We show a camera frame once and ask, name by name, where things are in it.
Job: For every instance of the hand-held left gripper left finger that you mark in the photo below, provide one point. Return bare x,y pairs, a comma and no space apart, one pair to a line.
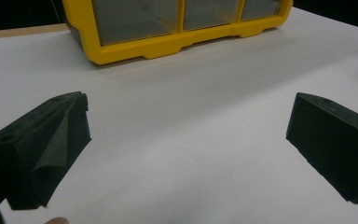
28,149

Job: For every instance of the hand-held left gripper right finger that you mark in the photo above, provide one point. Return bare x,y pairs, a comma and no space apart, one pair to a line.
335,143

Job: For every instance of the yellow black organizer cabinet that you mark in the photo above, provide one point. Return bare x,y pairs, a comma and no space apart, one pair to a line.
155,48

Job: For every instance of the white board sheet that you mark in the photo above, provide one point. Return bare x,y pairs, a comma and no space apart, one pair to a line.
183,124

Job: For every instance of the grid of clear drawers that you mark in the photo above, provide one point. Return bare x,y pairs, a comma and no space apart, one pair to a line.
136,21

